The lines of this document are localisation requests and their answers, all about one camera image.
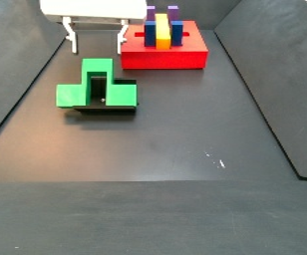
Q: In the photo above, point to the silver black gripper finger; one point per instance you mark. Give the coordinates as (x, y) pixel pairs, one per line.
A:
(71, 34)

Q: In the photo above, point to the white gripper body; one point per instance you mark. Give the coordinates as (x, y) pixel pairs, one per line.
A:
(110, 9)

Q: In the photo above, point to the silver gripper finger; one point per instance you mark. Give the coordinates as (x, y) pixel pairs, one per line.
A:
(121, 37)

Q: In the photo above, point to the green stepped arch block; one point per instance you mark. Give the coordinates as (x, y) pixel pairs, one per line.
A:
(73, 94)

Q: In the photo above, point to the red base board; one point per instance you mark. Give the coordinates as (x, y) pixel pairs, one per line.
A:
(188, 56)

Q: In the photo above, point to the black angled fixture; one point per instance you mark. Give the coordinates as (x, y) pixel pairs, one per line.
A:
(110, 96)

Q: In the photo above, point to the blue block left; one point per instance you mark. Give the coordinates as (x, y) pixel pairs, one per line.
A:
(149, 33)

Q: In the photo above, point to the blue block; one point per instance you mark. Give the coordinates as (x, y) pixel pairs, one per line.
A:
(149, 33)
(176, 32)

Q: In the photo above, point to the yellow long bar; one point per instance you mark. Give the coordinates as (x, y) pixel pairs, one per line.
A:
(162, 31)

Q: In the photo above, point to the purple block left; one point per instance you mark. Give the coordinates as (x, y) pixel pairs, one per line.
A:
(150, 12)

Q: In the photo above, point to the purple block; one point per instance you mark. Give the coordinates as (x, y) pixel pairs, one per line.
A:
(150, 12)
(172, 11)

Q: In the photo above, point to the blue block right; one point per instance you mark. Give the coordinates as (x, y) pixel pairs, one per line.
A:
(176, 32)

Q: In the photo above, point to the purple block right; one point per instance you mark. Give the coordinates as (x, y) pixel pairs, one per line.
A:
(172, 11)

